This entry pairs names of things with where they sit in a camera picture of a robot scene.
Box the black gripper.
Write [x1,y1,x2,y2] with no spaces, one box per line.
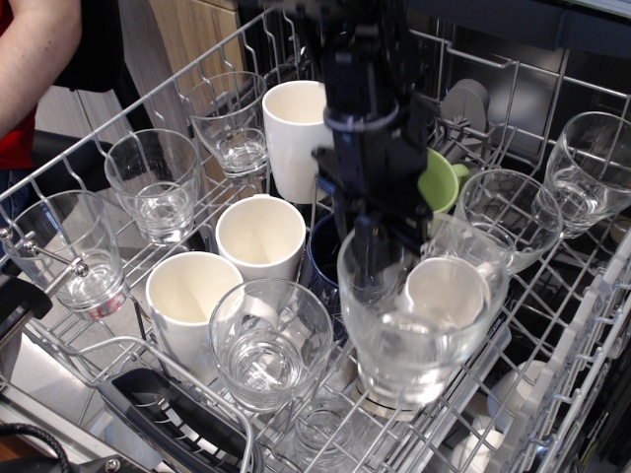
[311,117,435,292]

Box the clear glass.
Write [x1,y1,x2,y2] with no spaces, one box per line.
[337,214,509,411]
[208,278,333,413]
[183,71,268,183]
[455,169,563,275]
[544,111,630,238]
[3,190,129,320]
[105,129,201,245]

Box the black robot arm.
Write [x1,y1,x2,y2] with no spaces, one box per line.
[287,1,432,287]

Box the person forearm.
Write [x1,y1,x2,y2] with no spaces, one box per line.
[1,0,82,136]

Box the white cup middle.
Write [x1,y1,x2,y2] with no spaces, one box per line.
[215,194,307,281]

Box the white cup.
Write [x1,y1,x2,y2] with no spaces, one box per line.
[145,251,244,383]
[215,194,307,281]

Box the white cup front left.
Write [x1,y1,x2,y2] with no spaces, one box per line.
[145,251,244,383]

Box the dark blue mug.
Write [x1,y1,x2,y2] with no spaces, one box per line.
[299,214,348,341]

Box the green mug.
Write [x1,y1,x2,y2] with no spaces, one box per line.
[417,149,471,213]

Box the white mug right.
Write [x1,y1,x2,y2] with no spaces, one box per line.
[394,256,496,332]

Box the tall white mug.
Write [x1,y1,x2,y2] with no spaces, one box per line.
[262,80,333,204]

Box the small glass under rack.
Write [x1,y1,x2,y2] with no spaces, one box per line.
[294,397,355,468]

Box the white dishes lower rack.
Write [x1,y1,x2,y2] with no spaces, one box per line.
[443,360,546,472]

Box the metal clamp screw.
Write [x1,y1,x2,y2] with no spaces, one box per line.
[1,228,90,296]

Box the grey wire dishwasher rack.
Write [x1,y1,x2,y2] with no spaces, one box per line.
[1,12,630,472]

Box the black braided cable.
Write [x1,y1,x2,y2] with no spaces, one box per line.
[0,421,73,473]

